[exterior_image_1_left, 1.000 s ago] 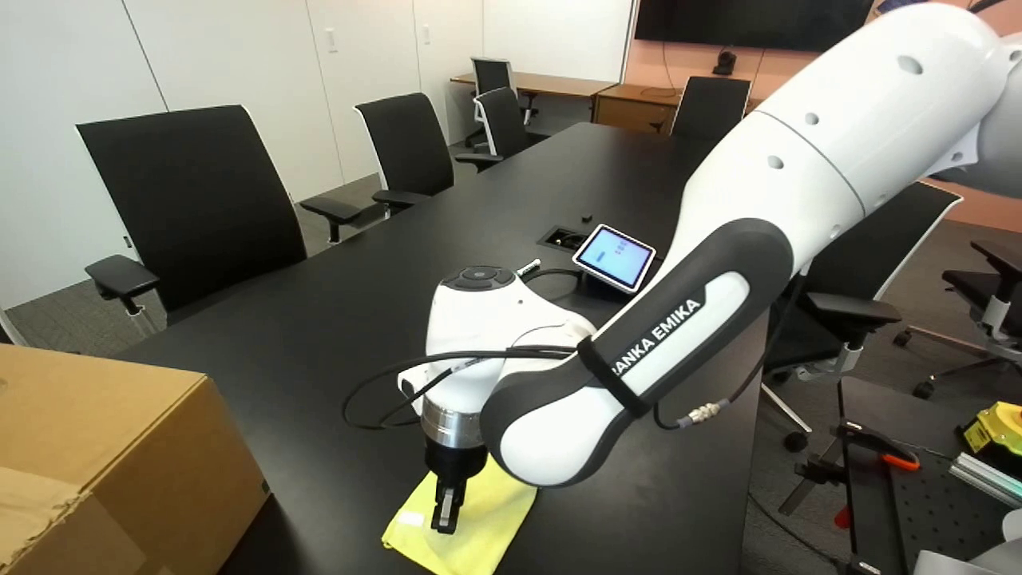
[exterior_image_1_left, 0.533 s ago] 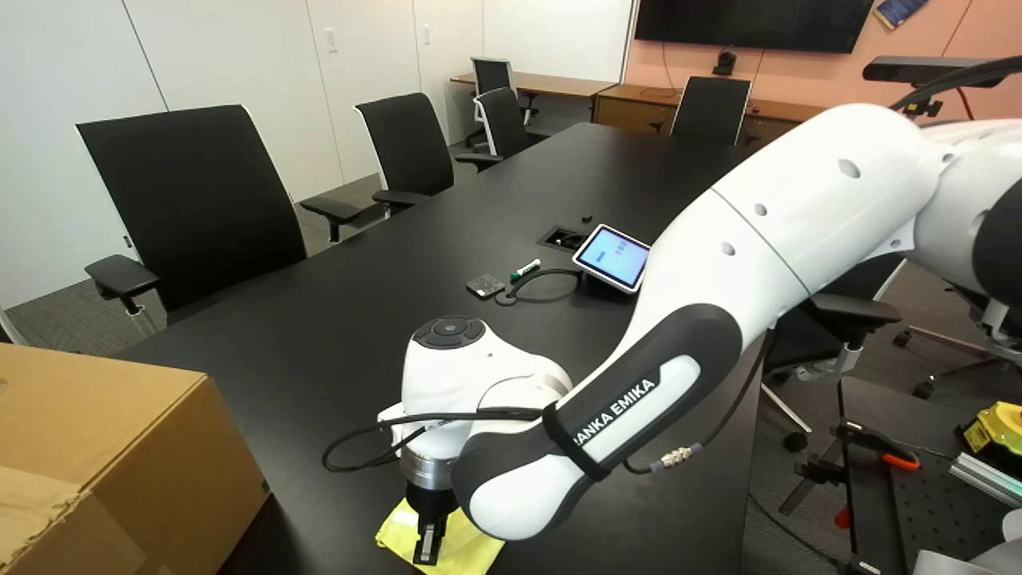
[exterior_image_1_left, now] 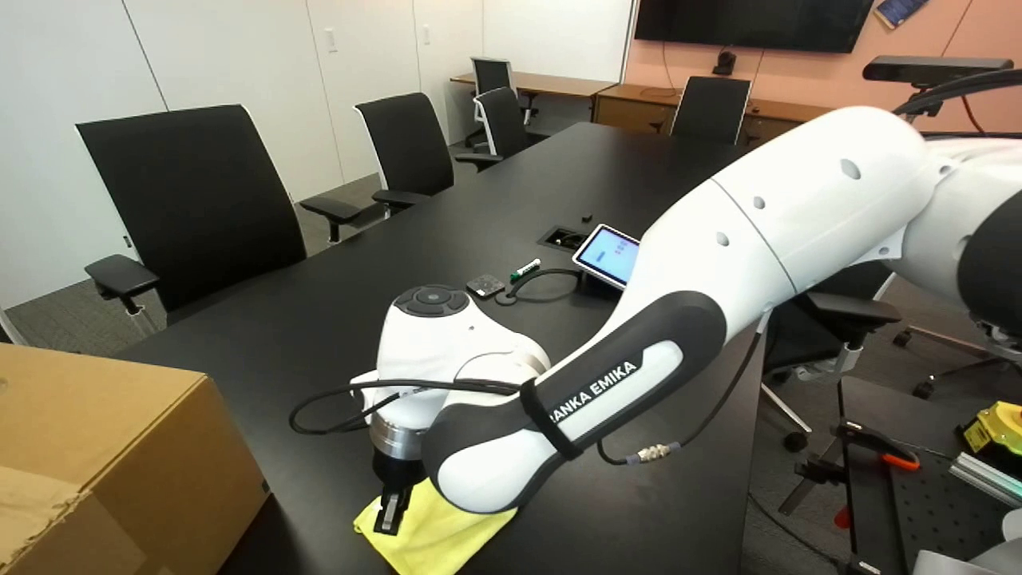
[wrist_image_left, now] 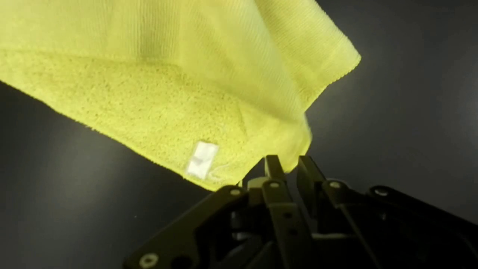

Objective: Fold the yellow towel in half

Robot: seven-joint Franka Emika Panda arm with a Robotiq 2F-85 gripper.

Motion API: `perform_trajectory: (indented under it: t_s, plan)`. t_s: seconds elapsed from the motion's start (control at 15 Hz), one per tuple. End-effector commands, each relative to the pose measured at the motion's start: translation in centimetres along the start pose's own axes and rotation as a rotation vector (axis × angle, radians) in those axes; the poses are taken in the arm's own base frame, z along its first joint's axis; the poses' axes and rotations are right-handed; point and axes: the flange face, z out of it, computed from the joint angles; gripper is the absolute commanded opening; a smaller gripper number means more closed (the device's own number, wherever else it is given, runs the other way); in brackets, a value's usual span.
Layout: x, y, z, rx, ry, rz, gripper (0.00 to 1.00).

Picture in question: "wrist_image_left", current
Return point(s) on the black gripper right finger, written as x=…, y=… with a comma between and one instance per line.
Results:
x=323, y=198

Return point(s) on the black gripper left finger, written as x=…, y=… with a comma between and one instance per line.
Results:
x=278, y=209

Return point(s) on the yellow towel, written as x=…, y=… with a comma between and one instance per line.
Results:
x=173, y=74

